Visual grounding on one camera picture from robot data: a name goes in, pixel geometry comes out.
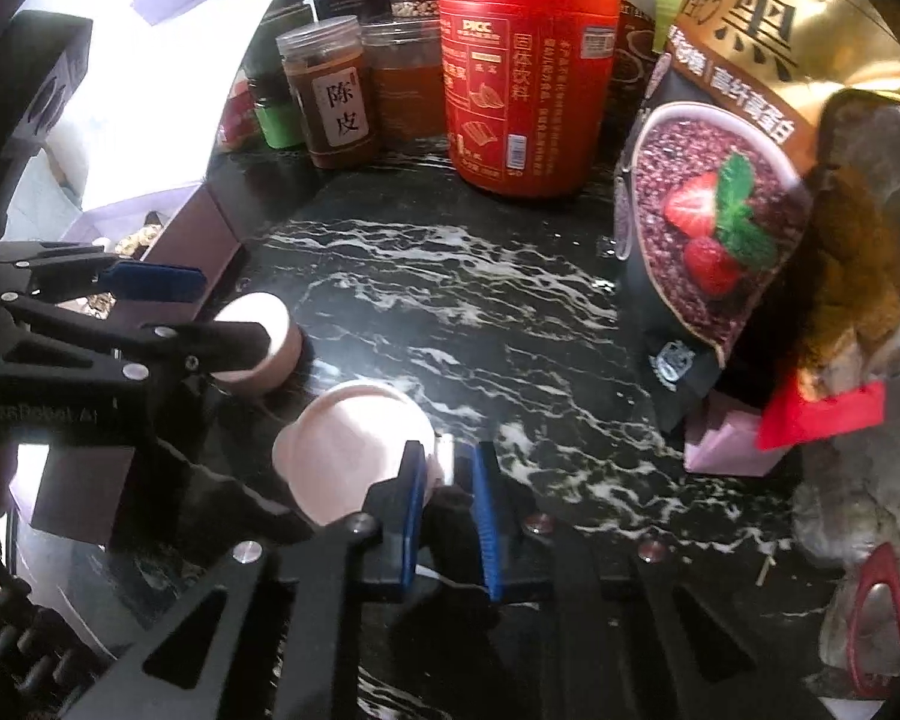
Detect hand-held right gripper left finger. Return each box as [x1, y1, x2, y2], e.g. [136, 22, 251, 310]
[64, 439, 430, 720]

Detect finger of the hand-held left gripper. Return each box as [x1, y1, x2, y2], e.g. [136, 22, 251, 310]
[0, 240, 207, 305]
[0, 296, 275, 391]

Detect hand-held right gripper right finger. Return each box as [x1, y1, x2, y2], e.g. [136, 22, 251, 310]
[471, 441, 833, 720]

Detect pink eared compact case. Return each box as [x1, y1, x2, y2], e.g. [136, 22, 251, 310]
[272, 379, 458, 530]

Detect white hinged gift box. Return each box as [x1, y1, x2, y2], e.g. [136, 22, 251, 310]
[7, 0, 308, 316]

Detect small red packet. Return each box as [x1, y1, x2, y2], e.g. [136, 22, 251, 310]
[217, 71, 263, 152]

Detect green-label black-lid jar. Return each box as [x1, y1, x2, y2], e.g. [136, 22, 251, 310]
[249, 71, 306, 151]

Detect small pink paper box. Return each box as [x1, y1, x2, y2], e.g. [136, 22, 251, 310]
[682, 401, 792, 477]

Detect brown peel labelled jar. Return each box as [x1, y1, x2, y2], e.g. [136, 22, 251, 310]
[276, 15, 380, 170]

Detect amber-content clear jar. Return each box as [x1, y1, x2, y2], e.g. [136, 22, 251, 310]
[360, 17, 451, 143]

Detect clear plastic bag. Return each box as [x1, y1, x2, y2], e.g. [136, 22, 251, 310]
[791, 375, 900, 661]

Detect red plastic canister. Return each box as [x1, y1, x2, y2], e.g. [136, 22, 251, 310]
[439, 0, 620, 200]

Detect black gold cereal bag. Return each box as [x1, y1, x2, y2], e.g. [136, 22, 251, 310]
[615, 0, 900, 368]

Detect black coiled cable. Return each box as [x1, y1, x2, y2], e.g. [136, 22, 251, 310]
[0, 562, 113, 720]

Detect red-handled scissors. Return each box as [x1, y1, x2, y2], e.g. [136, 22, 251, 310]
[844, 502, 900, 698]

